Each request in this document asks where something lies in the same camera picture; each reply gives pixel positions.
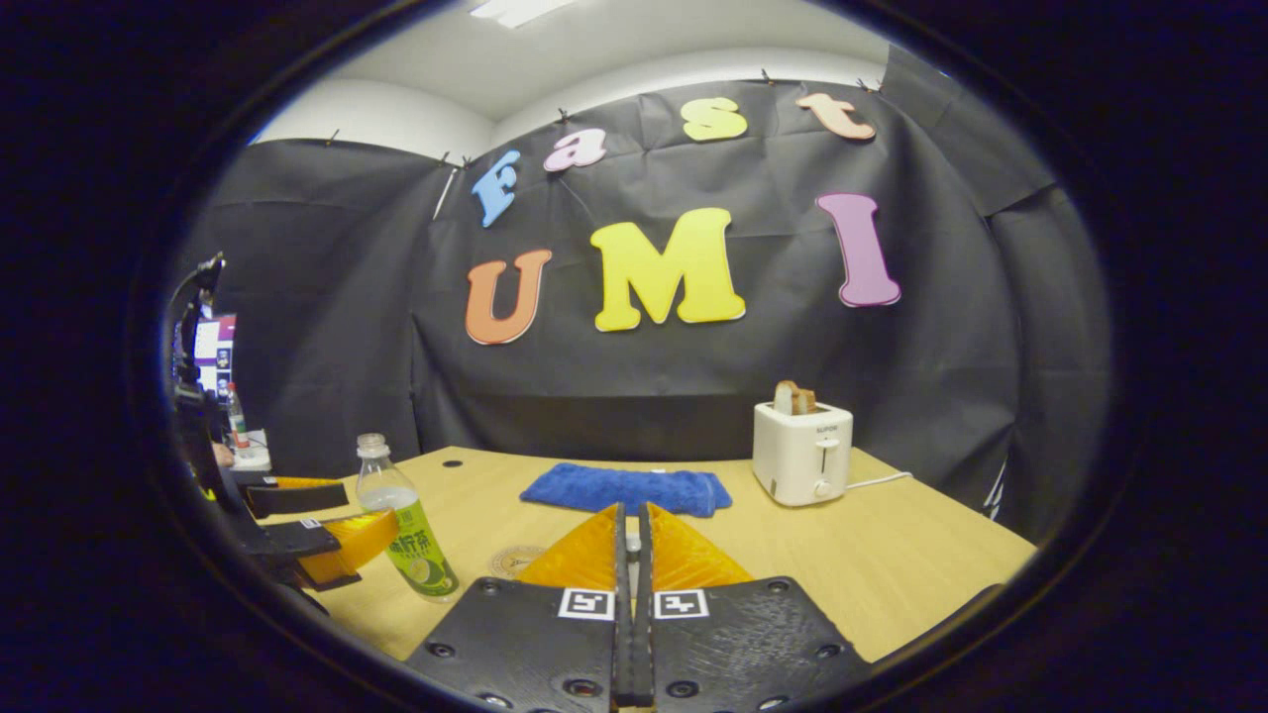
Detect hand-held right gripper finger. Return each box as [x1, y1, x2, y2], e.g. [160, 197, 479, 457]
[406, 503, 632, 712]
[634, 503, 873, 712]

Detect round beige coaster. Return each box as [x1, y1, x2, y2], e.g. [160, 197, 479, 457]
[487, 545, 548, 579]

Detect green label water bottle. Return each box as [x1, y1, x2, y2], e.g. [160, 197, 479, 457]
[356, 433, 461, 603]

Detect blue towel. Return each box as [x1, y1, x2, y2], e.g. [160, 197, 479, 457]
[520, 462, 734, 519]

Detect computer monitor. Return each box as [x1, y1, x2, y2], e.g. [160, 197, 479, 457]
[193, 315, 239, 402]

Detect white toaster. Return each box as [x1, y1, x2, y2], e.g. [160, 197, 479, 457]
[752, 401, 854, 508]

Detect ceiling light panel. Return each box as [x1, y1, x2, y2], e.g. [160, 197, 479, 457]
[470, 0, 578, 29]

